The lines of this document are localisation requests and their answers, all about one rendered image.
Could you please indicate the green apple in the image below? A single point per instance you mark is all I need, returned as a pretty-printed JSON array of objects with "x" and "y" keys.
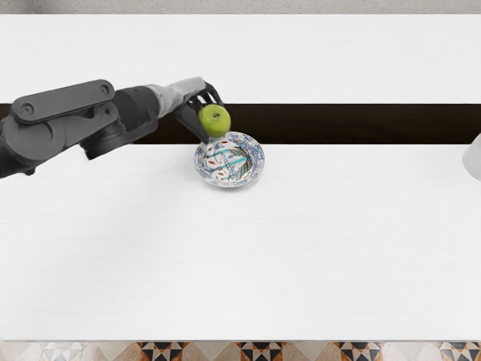
[{"x": 215, "y": 121}]

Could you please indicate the patterned ceramic plate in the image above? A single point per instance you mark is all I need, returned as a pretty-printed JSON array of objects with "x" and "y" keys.
[{"x": 231, "y": 161}]

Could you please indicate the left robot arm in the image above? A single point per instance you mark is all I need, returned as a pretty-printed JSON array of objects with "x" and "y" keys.
[{"x": 64, "y": 120}]

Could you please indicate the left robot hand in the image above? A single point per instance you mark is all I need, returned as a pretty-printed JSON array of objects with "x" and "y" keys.
[{"x": 179, "y": 93}]

